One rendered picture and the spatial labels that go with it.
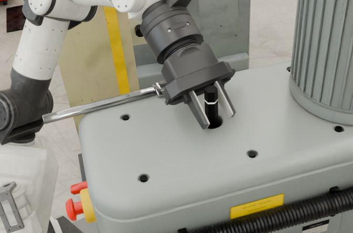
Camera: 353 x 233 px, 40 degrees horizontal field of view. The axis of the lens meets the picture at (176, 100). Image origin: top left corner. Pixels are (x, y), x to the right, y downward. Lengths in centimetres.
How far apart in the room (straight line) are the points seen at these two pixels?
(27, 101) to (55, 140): 256
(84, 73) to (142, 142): 203
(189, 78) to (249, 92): 14
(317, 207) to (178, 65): 31
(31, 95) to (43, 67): 7
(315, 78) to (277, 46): 362
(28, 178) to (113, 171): 45
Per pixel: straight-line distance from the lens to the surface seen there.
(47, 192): 121
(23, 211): 108
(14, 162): 117
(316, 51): 77
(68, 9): 104
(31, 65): 111
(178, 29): 79
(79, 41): 268
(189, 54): 80
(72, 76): 280
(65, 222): 243
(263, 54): 430
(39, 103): 116
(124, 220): 74
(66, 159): 353
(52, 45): 110
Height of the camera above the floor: 244
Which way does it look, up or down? 40 degrees down
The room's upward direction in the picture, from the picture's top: 5 degrees counter-clockwise
